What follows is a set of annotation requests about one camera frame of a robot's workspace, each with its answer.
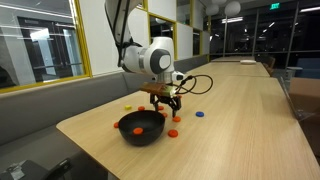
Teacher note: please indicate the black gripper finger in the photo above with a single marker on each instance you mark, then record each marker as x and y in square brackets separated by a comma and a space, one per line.
[177, 104]
[154, 99]

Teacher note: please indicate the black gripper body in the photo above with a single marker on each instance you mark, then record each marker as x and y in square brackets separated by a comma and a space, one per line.
[164, 98]

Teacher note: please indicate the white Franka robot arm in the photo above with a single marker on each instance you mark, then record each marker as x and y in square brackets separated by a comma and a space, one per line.
[131, 61]

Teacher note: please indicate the black bowl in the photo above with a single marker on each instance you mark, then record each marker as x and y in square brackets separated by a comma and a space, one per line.
[141, 133]

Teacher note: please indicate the yellow block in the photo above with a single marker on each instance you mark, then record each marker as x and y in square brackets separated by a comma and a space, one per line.
[128, 107]

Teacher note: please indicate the narrow yellow framed window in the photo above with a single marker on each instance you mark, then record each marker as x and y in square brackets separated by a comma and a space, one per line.
[197, 41]

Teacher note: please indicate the light wood table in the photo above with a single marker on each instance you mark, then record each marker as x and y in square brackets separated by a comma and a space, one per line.
[230, 58]
[233, 69]

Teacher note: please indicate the dark brown chair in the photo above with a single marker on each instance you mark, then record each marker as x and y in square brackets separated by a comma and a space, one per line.
[270, 65]

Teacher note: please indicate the white globe lamp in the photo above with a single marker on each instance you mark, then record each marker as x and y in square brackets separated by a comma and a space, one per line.
[232, 8]
[212, 9]

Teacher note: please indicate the gray upholstered bench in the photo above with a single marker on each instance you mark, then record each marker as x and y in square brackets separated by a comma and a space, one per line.
[40, 110]

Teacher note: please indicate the black equipment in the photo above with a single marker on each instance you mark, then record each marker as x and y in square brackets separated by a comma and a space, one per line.
[56, 168]

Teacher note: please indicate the white round stool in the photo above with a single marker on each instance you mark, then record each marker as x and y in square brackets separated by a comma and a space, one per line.
[293, 69]

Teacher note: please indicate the blue sofa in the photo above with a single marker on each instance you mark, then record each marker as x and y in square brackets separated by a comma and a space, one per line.
[308, 68]

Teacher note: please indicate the green exit sign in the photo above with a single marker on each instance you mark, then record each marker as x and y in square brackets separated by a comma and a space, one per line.
[275, 6]

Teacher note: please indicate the large yellow framed window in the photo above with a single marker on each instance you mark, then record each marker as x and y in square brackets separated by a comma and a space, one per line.
[20, 33]

